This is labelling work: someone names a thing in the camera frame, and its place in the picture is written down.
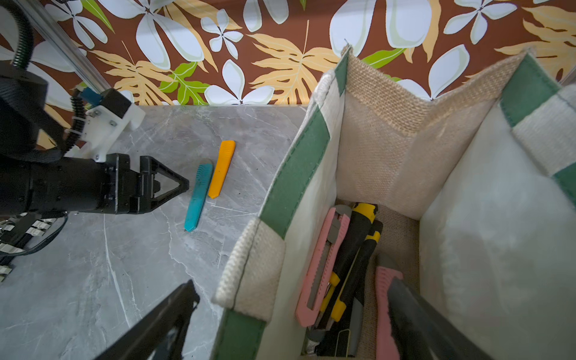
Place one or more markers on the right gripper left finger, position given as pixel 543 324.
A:
pixel 161 333

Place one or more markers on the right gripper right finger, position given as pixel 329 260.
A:
pixel 438 335

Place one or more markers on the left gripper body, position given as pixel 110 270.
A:
pixel 68 185

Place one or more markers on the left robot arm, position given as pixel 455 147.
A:
pixel 28 132

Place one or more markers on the orange art knife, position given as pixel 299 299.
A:
pixel 225 156

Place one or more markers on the socket set rail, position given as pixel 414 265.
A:
pixel 22 233

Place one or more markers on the pink art knife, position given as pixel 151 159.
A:
pixel 386 271
pixel 314 288

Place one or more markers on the black metal utility knife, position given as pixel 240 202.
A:
pixel 342 340

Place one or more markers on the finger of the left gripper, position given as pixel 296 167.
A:
pixel 147 201
pixel 150 167

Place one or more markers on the green burlap christmas pouch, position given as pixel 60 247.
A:
pixel 476 194

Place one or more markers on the teal art knife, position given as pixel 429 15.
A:
pixel 198 197

